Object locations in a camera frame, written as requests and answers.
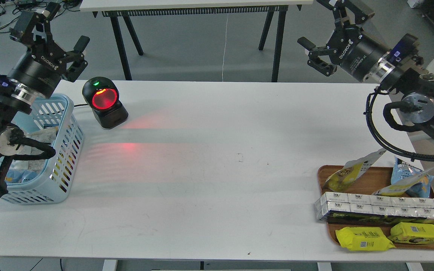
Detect silver long snack box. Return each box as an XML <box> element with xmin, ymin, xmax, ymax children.
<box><xmin>313</xmin><ymin>192</ymin><xmax>434</xmax><ymax>226</ymax></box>

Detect yellow packet right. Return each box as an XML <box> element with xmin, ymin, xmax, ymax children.
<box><xmin>387</xmin><ymin>222</ymin><xmax>434</xmax><ymax>245</ymax></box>

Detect white snack bag in basket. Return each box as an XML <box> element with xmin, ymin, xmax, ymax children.
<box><xmin>10</xmin><ymin>126</ymin><xmax>59</xmax><ymax>173</ymax></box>

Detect brown wooden tray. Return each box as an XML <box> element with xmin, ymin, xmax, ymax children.
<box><xmin>317</xmin><ymin>165</ymin><xmax>434</xmax><ymax>250</ymax></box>

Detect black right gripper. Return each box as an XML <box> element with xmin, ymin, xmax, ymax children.
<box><xmin>297</xmin><ymin>0</ymin><xmax>390</xmax><ymax>82</ymax></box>

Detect yellow packet left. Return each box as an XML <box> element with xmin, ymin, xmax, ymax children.
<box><xmin>335</xmin><ymin>227</ymin><xmax>396</xmax><ymax>251</ymax></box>

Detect yellow white pouch on tray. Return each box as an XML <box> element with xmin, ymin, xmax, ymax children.
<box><xmin>372</xmin><ymin>170</ymin><xmax>434</xmax><ymax>196</ymax></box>

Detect yellow packet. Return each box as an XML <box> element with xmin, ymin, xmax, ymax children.
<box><xmin>335</xmin><ymin>227</ymin><xmax>396</xmax><ymax>251</ymax></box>
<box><xmin>387</xmin><ymin>222</ymin><xmax>434</xmax><ymax>245</ymax></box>

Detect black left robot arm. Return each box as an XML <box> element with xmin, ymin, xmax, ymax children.
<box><xmin>0</xmin><ymin>2</ymin><xmax>90</xmax><ymax>198</ymax></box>

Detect blue snack bag in basket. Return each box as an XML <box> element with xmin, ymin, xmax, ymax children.
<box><xmin>5</xmin><ymin>169</ymin><xmax>38</xmax><ymax>184</ymax></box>

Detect black barcode scanner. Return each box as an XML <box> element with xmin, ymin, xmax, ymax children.
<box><xmin>82</xmin><ymin>76</ymin><xmax>128</xmax><ymax>129</ymax></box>

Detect yellow white snack pouch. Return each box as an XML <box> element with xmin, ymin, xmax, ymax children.
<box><xmin>322</xmin><ymin>149</ymin><xmax>387</xmax><ymax>192</ymax></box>

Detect background white table black legs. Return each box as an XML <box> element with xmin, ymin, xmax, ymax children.
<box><xmin>79</xmin><ymin>0</ymin><xmax>313</xmax><ymax>82</ymax></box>

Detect light blue plastic basket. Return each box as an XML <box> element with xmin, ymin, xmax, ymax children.
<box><xmin>0</xmin><ymin>94</ymin><xmax>84</xmax><ymax>204</ymax></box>

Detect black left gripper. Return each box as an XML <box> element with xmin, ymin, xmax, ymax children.
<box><xmin>8</xmin><ymin>3</ymin><xmax>90</xmax><ymax>98</ymax></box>

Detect blue snack bag on tray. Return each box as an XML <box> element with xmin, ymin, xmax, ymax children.
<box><xmin>391</xmin><ymin>157</ymin><xmax>434</xmax><ymax>198</ymax></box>

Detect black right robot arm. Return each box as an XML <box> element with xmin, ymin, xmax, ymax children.
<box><xmin>297</xmin><ymin>0</ymin><xmax>434</xmax><ymax>162</ymax></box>

